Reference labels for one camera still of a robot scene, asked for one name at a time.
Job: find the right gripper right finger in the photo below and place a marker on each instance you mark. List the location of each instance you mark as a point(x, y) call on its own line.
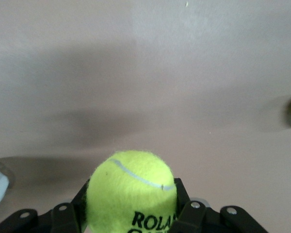
point(191, 218)

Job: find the tennis ball Roland Garros print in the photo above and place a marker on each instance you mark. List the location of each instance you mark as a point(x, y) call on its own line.
point(131, 189)

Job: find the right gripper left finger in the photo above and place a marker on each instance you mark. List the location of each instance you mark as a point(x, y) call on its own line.
point(68, 218)

